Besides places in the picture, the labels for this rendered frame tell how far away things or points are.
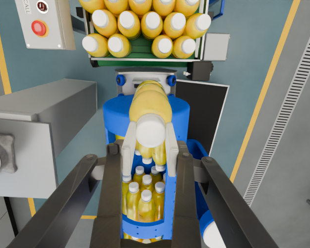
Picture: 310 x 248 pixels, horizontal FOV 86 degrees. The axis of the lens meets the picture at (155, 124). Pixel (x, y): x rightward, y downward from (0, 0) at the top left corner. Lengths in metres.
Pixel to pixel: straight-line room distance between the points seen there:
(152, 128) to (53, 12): 0.47
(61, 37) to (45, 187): 0.64
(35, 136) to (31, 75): 1.19
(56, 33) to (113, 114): 0.28
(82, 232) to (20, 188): 2.04
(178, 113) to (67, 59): 1.44
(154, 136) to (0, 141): 0.73
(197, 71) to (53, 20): 0.47
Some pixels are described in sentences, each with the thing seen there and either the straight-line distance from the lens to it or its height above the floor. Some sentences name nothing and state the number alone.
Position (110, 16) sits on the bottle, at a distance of 0.58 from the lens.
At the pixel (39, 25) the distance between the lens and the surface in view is 0.60.
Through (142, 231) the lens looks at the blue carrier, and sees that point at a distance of 0.70.
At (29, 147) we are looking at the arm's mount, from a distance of 0.85.
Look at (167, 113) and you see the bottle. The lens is 0.24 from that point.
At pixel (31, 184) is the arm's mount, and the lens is 0.96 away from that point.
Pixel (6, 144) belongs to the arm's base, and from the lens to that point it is 0.87.
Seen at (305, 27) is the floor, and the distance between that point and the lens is 2.20.
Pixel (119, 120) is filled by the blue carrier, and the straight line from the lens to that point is 0.45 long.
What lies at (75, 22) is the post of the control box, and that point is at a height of 0.89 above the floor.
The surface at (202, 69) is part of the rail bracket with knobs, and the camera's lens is 0.67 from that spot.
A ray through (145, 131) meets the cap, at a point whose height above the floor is 1.45.
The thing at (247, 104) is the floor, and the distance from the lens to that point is 2.00.
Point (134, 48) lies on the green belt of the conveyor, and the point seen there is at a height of 0.90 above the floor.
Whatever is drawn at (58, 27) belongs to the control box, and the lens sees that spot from 0.59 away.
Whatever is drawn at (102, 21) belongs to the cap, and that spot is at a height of 1.10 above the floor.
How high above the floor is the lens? 1.63
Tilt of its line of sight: 68 degrees down
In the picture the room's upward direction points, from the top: 172 degrees clockwise
